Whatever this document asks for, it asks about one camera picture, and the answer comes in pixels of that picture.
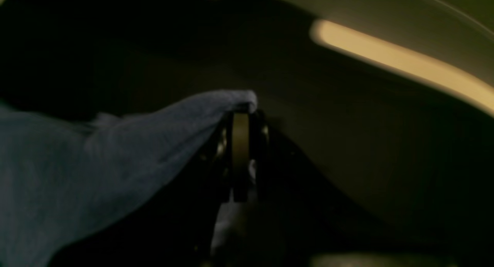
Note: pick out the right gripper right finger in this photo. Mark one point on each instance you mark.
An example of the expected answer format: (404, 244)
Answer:
(316, 216)

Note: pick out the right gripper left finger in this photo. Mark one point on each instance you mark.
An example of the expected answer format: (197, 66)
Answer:
(231, 178)

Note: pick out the black table cloth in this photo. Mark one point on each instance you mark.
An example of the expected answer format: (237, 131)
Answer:
(392, 100)

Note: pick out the light blue t-shirt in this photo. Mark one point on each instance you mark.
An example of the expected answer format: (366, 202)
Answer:
(61, 181)

